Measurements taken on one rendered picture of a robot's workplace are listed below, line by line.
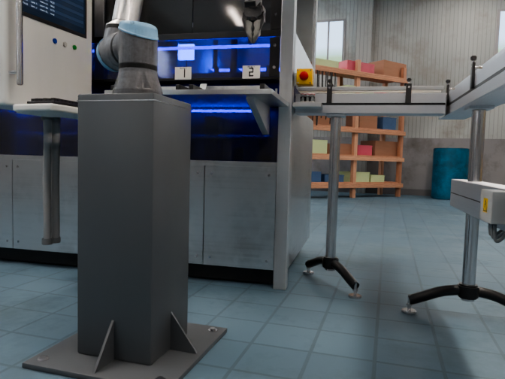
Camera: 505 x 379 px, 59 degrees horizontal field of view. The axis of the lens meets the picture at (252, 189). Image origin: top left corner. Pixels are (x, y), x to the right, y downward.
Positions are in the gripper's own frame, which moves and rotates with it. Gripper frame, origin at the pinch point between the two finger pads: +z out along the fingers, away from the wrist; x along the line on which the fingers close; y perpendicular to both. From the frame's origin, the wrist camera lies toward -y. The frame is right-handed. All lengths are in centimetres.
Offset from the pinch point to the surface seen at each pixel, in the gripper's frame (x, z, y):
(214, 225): 23, 81, 28
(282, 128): -8.5, 33.8, 27.6
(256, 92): -5.2, 22.8, -12.4
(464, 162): -218, 44, 657
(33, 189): 126, 68, 28
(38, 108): 76, 31, -30
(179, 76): 43, 9, 27
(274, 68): -4.1, 6.2, 27.6
